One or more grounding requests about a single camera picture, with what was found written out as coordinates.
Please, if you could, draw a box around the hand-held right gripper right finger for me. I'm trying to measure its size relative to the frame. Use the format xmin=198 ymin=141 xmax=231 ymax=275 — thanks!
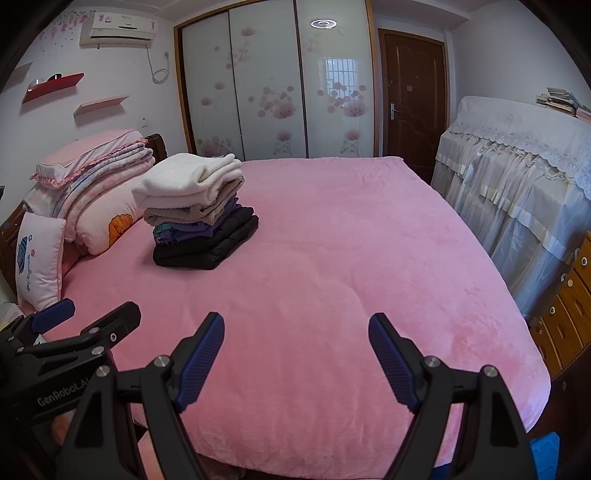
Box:
xmin=367 ymin=312 xmax=539 ymax=480

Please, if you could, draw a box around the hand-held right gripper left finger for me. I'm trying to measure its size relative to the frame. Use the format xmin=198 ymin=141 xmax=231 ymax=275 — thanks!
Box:
xmin=55 ymin=312 xmax=227 ymax=480

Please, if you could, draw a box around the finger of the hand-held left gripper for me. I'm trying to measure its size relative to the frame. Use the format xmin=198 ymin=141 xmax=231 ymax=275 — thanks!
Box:
xmin=0 ymin=298 xmax=77 ymax=345
xmin=21 ymin=301 xmax=142 ymax=355

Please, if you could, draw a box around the white fluffy cardigan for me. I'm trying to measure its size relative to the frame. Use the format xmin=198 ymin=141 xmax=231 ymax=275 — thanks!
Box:
xmin=131 ymin=152 xmax=245 ymax=210

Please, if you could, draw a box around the pink embroidered pillow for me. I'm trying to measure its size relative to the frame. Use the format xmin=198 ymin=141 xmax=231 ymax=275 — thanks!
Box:
xmin=16 ymin=211 xmax=68 ymax=312

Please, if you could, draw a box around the orange print pillow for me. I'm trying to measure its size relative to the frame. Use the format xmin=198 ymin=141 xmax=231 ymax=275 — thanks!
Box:
xmin=65 ymin=185 xmax=148 ymax=257

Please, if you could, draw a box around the folded black garment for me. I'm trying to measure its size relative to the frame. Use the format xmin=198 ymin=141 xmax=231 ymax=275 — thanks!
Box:
xmin=153 ymin=206 xmax=260 ymax=271

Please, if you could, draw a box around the folded purple garment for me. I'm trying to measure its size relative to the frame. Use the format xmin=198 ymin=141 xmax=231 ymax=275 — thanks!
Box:
xmin=154 ymin=196 xmax=243 ymax=244

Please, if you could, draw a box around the pink fleece bed blanket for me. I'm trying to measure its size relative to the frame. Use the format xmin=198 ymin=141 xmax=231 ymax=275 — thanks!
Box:
xmin=44 ymin=156 xmax=552 ymax=480

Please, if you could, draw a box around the folded beige sweater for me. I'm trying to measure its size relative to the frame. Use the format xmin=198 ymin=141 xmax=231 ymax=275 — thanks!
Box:
xmin=143 ymin=178 xmax=245 ymax=227

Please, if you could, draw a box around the folded pink ruffled quilt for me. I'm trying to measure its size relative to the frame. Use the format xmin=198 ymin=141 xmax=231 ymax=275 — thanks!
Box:
xmin=23 ymin=129 xmax=155 ymax=222

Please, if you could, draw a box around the blue plastic stool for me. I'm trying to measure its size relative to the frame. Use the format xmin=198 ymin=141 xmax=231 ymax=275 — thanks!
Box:
xmin=529 ymin=431 xmax=561 ymax=480

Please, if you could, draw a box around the wooden desk with drawers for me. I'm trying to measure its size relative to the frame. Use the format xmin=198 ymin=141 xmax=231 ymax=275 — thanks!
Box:
xmin=526 ymin=231 xmax=591 ymax=407

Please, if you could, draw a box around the brown wooden door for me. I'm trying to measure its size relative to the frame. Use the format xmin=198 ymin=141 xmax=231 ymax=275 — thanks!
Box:
xmin=376 ymin=28 xmax=451 ymax=185

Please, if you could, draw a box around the floral sliding door wardrobe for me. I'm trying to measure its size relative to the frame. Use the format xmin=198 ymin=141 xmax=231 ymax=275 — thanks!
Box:
xmin=173 ymin=0 xmax=377 ymax=162

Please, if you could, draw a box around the stack of books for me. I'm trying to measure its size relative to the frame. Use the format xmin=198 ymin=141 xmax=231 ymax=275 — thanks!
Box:
xmin=536 ymin=86 xmax=591 ymax=121

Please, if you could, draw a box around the pink wall shelf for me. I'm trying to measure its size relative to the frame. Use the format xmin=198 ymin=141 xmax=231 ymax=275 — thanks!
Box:
xmin=74 ymin=95 xmax=130 ymax=118

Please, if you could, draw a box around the red wall shelf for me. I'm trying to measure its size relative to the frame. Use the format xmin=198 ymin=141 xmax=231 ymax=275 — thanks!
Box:
xmin=22 ymin=71 xmax=85 ymax=104

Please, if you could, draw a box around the small pale wall shelf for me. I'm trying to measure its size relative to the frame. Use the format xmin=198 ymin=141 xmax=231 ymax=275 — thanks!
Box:
xmin=10 ymin=61 xmax=34 ymax=86

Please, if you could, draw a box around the white air conditioner cable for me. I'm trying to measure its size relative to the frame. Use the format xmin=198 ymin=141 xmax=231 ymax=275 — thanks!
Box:
xmin=147 ymin=44 xmax=172 ymax=85

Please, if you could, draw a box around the white wall air conditioner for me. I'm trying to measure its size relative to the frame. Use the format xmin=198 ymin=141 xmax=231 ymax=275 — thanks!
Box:
xmin=79 ymin=11 xmax=160 ymax=48

